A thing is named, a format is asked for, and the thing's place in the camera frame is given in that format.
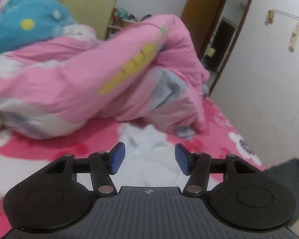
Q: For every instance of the white shirt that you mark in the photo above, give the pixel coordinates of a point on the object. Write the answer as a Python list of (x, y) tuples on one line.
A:
[(149, 159)]

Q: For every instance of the pink carrot print duvet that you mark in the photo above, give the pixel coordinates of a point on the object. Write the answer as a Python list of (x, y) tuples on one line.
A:
[(77, 79)]

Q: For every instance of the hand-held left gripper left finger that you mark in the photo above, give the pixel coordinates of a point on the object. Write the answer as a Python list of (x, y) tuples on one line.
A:
[(117, 158)]

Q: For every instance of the small yellowish hanging ornament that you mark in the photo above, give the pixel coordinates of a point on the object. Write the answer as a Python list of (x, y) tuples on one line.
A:
[(270, 17)]

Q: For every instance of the brown wooden door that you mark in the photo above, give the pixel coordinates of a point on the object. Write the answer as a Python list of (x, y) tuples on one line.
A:
[(201, 10)]

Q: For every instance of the white wall hook rack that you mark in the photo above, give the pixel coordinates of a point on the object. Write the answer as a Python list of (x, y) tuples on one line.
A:
[(286, 14)]

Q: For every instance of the cluttered wooden shelf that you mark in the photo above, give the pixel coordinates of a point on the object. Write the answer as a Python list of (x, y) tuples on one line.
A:
[(119, 17)]

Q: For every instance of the pink floral bed blanket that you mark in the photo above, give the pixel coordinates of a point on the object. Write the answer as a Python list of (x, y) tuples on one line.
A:
[(39, 144)]

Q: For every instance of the dark grey folded pants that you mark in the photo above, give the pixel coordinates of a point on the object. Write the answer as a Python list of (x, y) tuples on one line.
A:
[(289, 171)]

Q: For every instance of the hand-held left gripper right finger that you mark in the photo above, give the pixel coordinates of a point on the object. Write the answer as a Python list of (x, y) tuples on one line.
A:
[(182, 158)]

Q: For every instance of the pale yellow wardrobe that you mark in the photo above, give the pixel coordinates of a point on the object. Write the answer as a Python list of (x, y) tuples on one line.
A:
[(89, 5)]

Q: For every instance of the large yellowish hanging ornament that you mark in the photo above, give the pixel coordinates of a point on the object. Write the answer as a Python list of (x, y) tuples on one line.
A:
[(295, 36)]

